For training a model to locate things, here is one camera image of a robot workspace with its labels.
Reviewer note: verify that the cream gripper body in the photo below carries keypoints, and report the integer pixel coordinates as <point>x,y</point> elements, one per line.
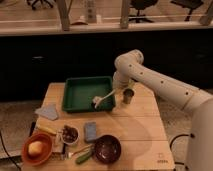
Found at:
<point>120,81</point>

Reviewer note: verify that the white dish brush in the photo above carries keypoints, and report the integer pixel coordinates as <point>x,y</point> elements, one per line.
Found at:
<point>98,99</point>

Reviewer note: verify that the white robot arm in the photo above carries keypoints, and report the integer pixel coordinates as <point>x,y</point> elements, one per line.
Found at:
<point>186,97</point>

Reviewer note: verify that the green plastic tray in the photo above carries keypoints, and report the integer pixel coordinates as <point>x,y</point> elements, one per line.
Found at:
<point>79,93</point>

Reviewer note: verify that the yellow-green cup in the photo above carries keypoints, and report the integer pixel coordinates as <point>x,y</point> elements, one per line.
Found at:
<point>131,84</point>

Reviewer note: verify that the dark metal cup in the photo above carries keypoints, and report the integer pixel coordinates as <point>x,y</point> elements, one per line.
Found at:
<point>128,95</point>

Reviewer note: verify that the blue sponge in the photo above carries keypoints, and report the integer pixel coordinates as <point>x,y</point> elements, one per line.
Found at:
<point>90,132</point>

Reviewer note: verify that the wooden table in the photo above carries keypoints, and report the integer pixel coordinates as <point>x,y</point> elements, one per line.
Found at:
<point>137,125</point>

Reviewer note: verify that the dark maroon bowl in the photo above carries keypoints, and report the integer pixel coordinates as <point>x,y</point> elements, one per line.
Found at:
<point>107,149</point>

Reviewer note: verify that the black office chair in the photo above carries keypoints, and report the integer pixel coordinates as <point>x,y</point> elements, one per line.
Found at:
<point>141,5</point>
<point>43,3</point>

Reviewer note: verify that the small white bowl with food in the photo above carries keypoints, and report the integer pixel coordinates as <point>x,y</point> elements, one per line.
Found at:
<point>69,135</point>

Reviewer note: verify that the grey folded cloth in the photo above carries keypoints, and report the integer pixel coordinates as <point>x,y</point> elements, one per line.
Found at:
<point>48,112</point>

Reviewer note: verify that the yellow banana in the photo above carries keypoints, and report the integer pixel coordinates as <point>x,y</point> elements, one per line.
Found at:
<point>46,129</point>

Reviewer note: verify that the green cucumber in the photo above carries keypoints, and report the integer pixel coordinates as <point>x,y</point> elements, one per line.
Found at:
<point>83,157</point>

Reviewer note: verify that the metal fork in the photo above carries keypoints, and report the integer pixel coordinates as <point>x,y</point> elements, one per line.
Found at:
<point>84,149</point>

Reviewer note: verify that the orange bowl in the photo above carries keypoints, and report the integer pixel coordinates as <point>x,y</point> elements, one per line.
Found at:
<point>46,152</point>

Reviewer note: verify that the yellow potato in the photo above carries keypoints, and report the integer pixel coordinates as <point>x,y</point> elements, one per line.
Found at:
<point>35,148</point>

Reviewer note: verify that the black office chair left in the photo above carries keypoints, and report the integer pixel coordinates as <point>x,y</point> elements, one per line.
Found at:
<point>43,3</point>

